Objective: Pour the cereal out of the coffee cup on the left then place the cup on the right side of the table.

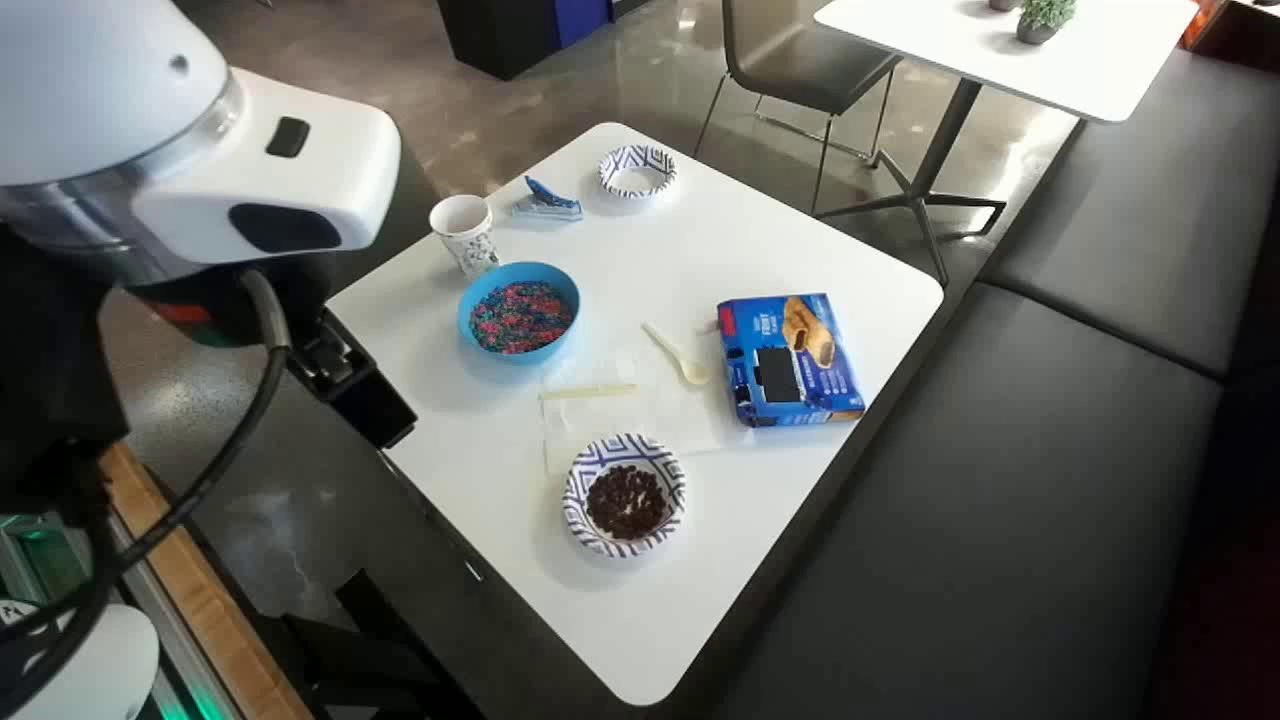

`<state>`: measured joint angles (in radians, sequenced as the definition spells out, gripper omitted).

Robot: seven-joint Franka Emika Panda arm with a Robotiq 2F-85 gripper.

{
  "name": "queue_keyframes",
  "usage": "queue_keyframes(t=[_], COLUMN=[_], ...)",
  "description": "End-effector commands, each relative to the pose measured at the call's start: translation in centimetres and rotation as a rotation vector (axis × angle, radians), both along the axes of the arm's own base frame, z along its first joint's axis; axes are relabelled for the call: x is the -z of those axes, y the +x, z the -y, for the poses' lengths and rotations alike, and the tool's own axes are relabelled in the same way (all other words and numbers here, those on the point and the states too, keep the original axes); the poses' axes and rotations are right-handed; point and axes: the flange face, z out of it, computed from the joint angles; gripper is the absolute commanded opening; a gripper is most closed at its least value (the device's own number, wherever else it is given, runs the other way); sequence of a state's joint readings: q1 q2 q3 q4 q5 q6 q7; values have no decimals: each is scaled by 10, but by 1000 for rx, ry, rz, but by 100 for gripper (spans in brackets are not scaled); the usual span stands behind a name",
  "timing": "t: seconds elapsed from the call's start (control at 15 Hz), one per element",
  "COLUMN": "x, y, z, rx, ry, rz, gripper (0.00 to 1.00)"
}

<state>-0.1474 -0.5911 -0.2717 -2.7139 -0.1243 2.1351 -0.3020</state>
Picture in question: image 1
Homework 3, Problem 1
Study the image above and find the paper plate with dark food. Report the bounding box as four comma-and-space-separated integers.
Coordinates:
558, 433, 682, 566

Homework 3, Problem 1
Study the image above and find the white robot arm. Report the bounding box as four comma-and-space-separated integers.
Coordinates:
0, 0, 400, 283

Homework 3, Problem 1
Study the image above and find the white plastic fork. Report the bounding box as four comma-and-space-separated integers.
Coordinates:
640, 324, 708, 387

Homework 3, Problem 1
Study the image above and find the blue snack box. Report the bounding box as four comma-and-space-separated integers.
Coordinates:
716, 293, 868, 430

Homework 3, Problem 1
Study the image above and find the empty patterned paper plate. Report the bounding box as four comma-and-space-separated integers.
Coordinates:
595, 146, 675, 199

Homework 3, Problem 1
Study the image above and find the white paper napkin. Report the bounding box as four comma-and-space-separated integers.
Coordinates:
540, 356, 722, 476

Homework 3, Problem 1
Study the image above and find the blue bowl of colourful cereal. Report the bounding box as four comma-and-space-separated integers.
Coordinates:
454, 259, 580, 363

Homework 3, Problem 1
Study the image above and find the white side table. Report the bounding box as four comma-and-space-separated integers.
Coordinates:
811, 0, 1194, 233

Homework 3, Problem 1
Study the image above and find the wooden side shelf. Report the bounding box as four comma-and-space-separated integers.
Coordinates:
100, 446, 313, 720

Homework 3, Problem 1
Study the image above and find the black chair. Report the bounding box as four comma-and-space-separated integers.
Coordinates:
699, 0, 901, 166

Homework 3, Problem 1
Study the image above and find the black bench seat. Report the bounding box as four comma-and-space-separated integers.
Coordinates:
699, 54, 1280, 720

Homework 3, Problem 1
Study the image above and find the patterned paper coffee cup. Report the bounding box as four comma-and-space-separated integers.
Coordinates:
428, 194, 497, 275

